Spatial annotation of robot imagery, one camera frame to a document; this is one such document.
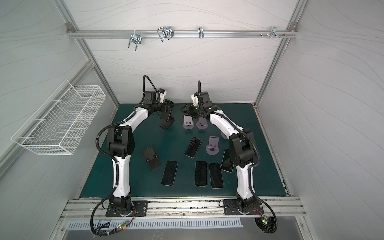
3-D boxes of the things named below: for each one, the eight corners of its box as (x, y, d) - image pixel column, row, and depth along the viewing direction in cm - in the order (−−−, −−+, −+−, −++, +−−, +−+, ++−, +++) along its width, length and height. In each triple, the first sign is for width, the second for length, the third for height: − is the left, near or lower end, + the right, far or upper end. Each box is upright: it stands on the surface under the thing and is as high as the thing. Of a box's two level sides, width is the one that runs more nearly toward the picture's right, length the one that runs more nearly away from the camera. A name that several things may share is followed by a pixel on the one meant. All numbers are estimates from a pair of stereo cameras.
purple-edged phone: (210, 188, 82) (210, 187, 80) (209, 164, 90) (209, 163, 89) (222, 188, 82) (223, 187, 80) (220, 164, 90) (220, 163, 89)
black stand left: (151, 171, 88) (147, 164, 79) (146, 159, 92) (141, 151, 83) (161, 166, 90) (158, 158, 81) (155, 154, 95) (151, 146, 86)
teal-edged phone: (194, 186, 82) (194, 185, 81) (194, 162, 92) (194, 160, 90) (208, 186, 82) (208, 185, 81) (206, 162, 92) (207, 160, 90)
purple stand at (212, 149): (206, 155, 94) (207, 147, 86) (205, 144, 99) (206, 136, 91) (217, 155, 95) (219, 147, 86) (216, 144, 99) (218, 136, 91)
